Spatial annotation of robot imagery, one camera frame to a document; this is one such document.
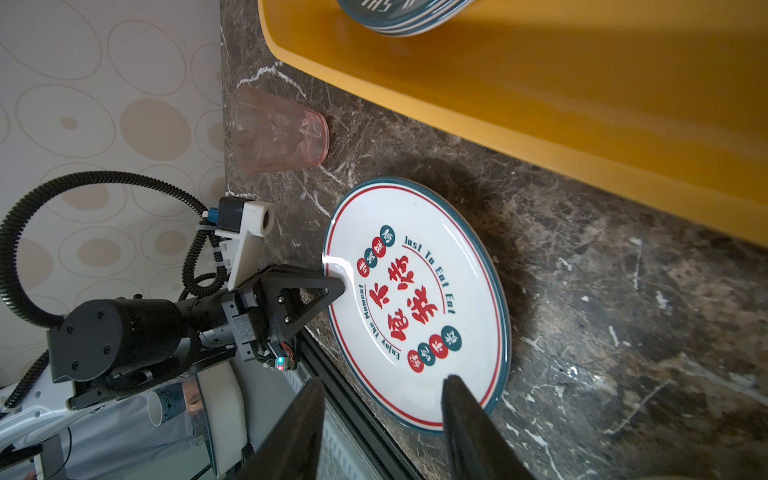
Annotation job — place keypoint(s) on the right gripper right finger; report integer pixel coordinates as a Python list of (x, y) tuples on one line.
[(475, 449)]

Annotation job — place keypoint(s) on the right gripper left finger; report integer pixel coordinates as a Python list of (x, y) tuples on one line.
[(292, 449)]

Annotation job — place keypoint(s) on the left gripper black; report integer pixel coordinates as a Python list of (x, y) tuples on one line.
[(121, 336)]

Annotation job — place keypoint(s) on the white plate red rim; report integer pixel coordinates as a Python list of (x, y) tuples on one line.
[(422, 301)]

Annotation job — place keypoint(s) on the white plate green rim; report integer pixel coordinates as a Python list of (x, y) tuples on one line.
[(402, 18)]

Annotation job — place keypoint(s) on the yellow plastic bin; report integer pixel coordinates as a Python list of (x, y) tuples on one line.
[(661, 102)]

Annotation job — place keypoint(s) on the pink transparent cup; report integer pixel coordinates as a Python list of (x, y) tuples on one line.
[(272, 134)]

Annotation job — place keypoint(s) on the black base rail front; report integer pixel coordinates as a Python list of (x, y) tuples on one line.
[(355, 444)]

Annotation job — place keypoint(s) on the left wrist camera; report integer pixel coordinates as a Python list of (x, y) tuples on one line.
[(243, 226)]

